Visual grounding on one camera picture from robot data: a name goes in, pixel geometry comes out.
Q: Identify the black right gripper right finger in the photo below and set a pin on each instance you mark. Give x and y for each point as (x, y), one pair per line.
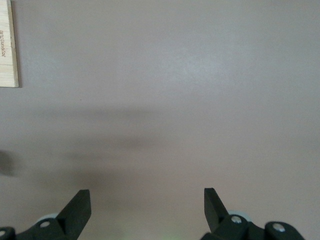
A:
(216, 215)

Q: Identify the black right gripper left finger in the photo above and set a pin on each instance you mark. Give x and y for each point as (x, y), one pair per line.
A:
(72, 217)

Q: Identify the brown table cover mat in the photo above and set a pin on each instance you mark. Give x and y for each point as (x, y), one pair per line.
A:
(150, 75)

